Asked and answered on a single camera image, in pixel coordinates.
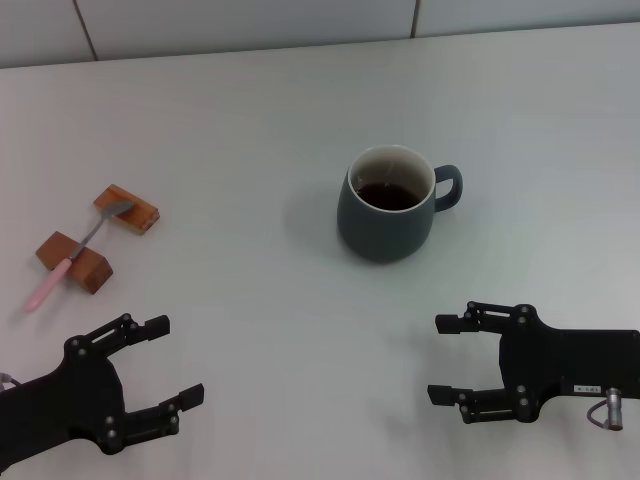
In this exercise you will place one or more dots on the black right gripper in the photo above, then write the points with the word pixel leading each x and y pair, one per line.
pixel 560 360

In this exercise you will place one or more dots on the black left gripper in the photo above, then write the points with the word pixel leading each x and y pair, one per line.
pixel 75 390

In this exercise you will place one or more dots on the dark grey ceramic mug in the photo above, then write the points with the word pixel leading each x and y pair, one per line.
pixel 380 235

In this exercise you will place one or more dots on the thick brown wooden block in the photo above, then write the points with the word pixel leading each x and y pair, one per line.
pixel 90 272

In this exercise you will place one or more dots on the flat brown wooden block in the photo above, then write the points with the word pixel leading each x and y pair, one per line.
pixel 142 215

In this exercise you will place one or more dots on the dark coffee liquid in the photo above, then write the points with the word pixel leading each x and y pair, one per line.
pixel 390 196

